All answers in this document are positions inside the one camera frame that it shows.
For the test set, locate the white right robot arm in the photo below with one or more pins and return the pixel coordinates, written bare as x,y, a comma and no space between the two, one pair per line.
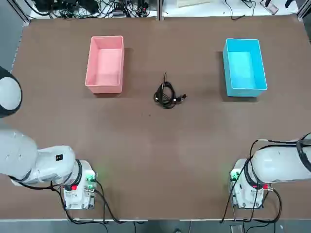
274,165

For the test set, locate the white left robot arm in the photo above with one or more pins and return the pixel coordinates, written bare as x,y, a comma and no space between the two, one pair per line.
17,155

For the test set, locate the pink plastic box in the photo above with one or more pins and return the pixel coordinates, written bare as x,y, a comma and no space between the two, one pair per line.
107,63

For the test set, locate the blue plastic box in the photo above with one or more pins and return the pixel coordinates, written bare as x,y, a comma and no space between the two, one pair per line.
243,65

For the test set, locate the grey foot pedal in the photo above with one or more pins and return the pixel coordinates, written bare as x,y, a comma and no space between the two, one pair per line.
236,228

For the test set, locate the smartphone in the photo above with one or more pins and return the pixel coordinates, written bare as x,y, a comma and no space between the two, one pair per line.
270,6

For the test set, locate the aluminium frame post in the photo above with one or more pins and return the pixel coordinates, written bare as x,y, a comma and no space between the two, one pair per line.
160,9

